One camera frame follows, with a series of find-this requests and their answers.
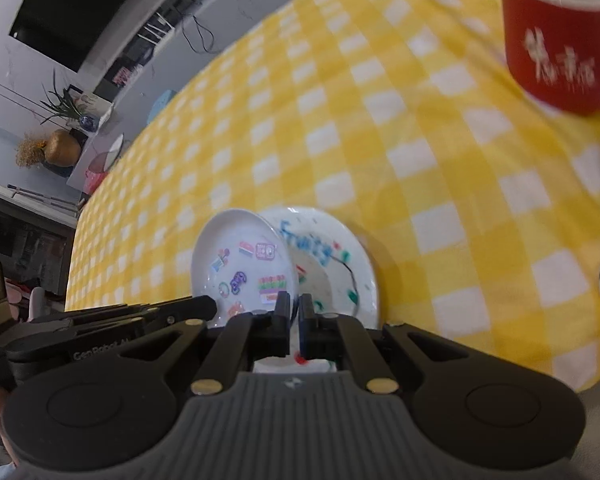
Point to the pink printed box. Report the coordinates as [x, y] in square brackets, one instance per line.
[122, 76]

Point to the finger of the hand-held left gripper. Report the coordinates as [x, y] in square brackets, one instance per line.
[190, 310]
[105, 307]

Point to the yellow checked tablecloth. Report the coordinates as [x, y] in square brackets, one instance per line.
[380, 135]

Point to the sliding glass door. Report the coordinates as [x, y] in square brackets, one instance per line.
[30, 250]

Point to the brown round vase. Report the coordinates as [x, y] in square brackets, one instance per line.
[62, 149]

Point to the pink chair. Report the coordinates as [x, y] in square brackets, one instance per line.
[15, 295]

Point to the black wall television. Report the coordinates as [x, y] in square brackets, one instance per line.
[80, 10]

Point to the white router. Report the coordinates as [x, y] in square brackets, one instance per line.
[155, 35]

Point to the white fruit-painted plate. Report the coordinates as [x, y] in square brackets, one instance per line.
[330, 240]

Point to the round glass wheeled stool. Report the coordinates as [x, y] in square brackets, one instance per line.
[105, 155]

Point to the pink basket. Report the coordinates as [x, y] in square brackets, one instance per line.
[94, 182]

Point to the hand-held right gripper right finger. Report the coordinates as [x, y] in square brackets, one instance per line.
[306, 322]

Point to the green plant in blue vase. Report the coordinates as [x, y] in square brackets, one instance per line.
[87, 121]

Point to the light blue plastic stool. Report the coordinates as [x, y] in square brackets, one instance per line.
[160, 105]

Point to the grey chair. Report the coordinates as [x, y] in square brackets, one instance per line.
[36, 305]

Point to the dried yellow flowers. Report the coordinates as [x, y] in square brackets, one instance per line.
[30, 150]

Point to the white printed box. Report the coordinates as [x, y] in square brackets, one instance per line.
[95, 102]

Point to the small white sticker-print plate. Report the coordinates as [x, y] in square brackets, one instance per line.
[240, 260]

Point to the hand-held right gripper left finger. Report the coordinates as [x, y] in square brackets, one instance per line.
[284, 320]

